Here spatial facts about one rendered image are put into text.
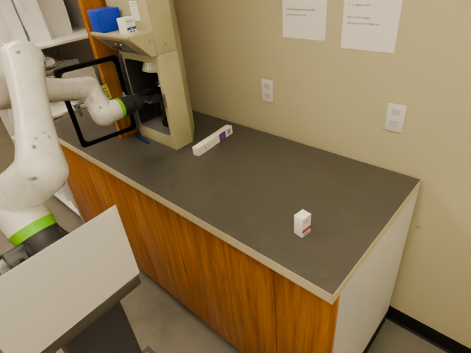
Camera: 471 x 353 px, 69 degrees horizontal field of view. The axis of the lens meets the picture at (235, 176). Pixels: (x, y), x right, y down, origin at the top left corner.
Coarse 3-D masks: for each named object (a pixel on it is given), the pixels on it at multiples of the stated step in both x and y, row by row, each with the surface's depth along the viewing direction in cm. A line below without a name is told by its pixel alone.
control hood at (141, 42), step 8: (96, 32) 153; (112, 32) 150; (136, 32) 145; (144, 32) 143; (112, 40) 150; (120, 40) 144; (128, 40) 138; (136, 40) 140; (144, 40) 142; (152, 40) 145; (112, 48) 165; (136, 48) 146; (144, 48) 144; (152, 48) 146; (152, 56) 148
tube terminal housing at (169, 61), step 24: (120, 0) 149; (144, 0) 138; (168, 0) 145; (144, 24) 145; (168, 24) 148; (168, 48) 152; (168, 72) 156; (168, 96) 161; (168, 120) 168; (192, 120) 189; (168, 144) 178
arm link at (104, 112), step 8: (96, 96) 150; (104, 96) 153; (88, 104) 150; (96, 104) 149; (104, 104) 151; (112, 104) 153; (120, 104) 155; (96, 112) 149; (104, 112) 150; (112, 112) 152; (120, 112) 155; (96, 120) 151; (104, 120) 151; (112, 120) 153
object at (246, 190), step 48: (96, 144) 189; (144, 144) 184; (192, 144) 179; (240, 144) 174; (288, 144) 170; (144, 192) 152; (192, 192) 143; (240, 192) 141; (288, 192) 138; (336, 192) 135; (384, 192) 132; (240, 240) 117; (288, 240) 115; (336, 240) 113; (336, 288) 98
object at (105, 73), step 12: (72, 72) 158; (84, 72) 161; (96, 72) 165; (108, 72) 168; (108, 84) 171; (120, 84) 174; (108, 96) 173; (84, 108) 168; (84, 120) 170; (120, 120) 182; (84, 132) 172; (96, 132) 176; (108, 132) 180
